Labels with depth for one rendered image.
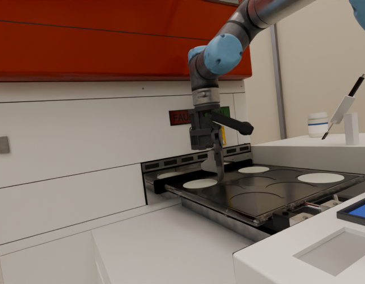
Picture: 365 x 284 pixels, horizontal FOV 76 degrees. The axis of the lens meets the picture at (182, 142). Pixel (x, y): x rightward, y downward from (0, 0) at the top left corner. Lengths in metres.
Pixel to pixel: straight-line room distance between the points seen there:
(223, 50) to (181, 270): 0.43
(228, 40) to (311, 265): 0.44
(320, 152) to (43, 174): 0.75
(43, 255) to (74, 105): 0.38
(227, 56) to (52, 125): 0.46
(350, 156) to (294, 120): 1.79
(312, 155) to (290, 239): 0.58
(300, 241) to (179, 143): 0.59
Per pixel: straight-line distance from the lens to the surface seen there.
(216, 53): 0.52
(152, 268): 0.48
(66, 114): 0.68
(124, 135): 0.70
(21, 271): 0.74
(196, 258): 0.48
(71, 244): 0.72
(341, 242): 0.24
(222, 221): 0.59
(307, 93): 2.46
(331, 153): 0.76
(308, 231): 0.24
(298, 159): 0.82
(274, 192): 0.55
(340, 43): 2.44
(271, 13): 0.55
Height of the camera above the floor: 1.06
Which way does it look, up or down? 3 degrees down
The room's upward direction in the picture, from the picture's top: 7 degrees counter-clockwise
